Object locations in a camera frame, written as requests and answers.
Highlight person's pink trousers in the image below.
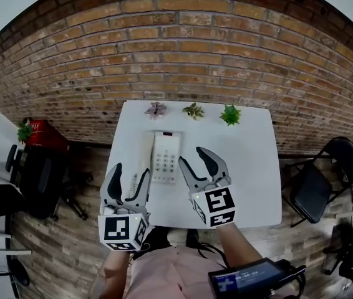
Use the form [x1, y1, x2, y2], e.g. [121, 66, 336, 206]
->
[125, 244, 229, 299]

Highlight person's right forearm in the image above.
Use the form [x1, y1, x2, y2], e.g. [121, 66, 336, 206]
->
[216, 222, 264, 269]

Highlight white coiled telephone cord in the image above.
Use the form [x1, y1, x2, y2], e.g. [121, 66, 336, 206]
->
[126, 173, 140, 200]

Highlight green leafy plant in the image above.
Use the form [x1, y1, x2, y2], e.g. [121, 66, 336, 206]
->
[16, 118, 34, 144]

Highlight person's black right shoe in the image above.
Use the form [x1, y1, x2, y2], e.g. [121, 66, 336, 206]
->
[185, 228, 201, 249]

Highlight variegated potted plant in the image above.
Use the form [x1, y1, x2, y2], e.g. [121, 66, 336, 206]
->
[181, 102, 205, 121]

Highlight white desk telephone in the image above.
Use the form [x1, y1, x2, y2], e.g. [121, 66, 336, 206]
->
[141, 130, 184, 184]

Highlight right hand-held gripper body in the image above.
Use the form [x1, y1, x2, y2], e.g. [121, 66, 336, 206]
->
[188, 175, 238, 230]

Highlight green potted succulent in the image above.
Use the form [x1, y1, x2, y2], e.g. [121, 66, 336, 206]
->
[219, 104, 242, 126]

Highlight black office chair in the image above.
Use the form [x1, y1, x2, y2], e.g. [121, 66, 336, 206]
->
[4, 144, 95, 221]

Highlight person's left forearm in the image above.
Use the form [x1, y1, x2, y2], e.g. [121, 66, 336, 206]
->
[97, 248, 135, 299]

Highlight person's black left shoe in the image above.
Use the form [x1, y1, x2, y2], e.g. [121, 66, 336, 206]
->
[143, 227, 173, 252]

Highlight black folding chair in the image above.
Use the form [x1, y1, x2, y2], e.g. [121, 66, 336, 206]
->
[281, 136, 353, 227]

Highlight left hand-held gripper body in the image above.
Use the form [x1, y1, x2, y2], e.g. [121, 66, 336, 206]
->
[97, 194, 152, 254]

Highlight red box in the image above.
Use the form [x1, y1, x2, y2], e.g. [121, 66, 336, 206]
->
[23, 119, 70, 153]

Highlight person's black shoe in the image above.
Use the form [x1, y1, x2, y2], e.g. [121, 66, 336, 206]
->
[185, 228, 201, 249]
[143, 227, 173, 252]

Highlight black screen device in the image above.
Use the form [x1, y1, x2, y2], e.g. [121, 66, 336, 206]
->
[207, 257, 307, 299]

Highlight black cables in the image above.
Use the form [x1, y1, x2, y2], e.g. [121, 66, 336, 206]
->
[195, 240, 229, 269]

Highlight purple potted succulent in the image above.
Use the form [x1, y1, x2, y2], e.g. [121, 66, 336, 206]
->
[143, 102, 168, 121]

